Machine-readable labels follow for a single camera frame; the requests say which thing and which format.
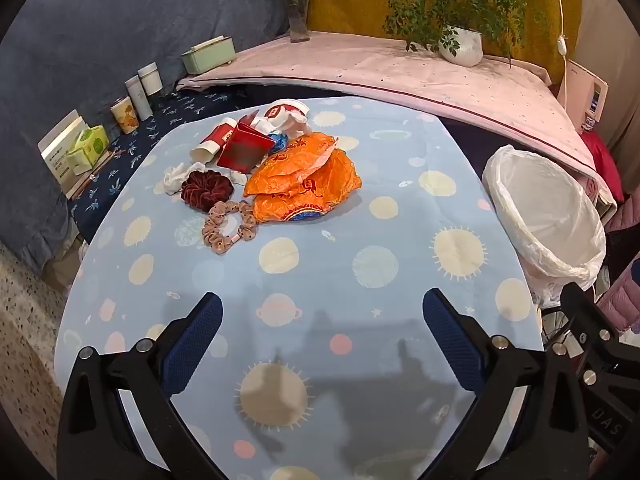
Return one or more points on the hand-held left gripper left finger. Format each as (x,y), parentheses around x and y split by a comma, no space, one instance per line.
(195,345)

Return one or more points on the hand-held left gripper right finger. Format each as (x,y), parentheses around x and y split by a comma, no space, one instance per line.
(450,345)

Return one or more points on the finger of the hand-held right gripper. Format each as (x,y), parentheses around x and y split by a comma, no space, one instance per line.
(592,322)

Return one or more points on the bin with white bag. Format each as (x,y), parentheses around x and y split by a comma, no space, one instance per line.
(545,215)

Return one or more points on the white woven wipe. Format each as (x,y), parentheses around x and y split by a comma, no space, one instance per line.
(298,122)

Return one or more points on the pink padded jacket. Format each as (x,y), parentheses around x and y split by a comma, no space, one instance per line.
(625,305)

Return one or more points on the pink dotted scrunchie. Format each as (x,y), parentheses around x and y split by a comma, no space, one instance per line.
(212,230)

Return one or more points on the maroon velvet scrunchie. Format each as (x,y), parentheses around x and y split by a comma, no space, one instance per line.
(200,190)

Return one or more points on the red cloth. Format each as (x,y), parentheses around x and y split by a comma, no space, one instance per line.
(602,160)

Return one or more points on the light blue planet-print tablecloth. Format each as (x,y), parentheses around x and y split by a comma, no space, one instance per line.
(350,210)

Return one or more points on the crumpled white tissue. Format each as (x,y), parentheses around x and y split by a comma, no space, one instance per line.
(175,177)

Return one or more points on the small white tissue scrap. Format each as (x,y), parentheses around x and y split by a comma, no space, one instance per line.
(239,176)

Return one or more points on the orange plastic bag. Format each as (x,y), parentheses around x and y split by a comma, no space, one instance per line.
(300,180)

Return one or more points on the thin brown notebook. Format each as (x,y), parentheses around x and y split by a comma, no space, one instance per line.
(95,175)

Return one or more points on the red paper box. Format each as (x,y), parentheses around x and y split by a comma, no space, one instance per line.
(242,147)

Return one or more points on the red paper cup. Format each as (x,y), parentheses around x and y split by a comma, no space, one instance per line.
(215,140)

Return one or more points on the blue crumpled wrapper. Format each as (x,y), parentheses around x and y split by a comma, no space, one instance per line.
(279,141)

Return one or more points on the green tissue packet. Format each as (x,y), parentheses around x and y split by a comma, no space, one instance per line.
(87,147)

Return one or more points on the navy patterned cloth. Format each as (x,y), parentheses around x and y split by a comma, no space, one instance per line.
(165,115)

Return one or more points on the white cardboard box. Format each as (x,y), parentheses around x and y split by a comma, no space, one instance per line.
(55,160)

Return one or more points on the orange-print paper cup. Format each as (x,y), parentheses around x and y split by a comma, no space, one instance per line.
(125,117)

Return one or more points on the crushed red and white cup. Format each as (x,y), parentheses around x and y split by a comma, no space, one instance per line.
(280,110)

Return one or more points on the tall white bottle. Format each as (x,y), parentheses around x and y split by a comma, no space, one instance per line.
(139,100)

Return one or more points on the short white jar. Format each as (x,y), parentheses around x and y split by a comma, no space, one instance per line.
(150,80)

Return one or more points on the pink blanket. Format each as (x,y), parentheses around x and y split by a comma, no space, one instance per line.
(400,75)

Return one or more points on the pale green tissue box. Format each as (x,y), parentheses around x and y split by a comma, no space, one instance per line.
(207,57)

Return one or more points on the green plant in white pot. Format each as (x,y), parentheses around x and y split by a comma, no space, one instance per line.
(462,45)

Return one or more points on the grey-blue blanket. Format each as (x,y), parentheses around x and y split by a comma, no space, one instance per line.
(100,35)

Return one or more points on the glass vase with red flowers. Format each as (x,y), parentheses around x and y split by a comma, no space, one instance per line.
(299,25)

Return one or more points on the mustard yellow cloth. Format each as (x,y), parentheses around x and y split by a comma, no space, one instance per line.
(345,0)

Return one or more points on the white wall device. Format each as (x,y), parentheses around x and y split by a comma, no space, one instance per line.
(582,85)

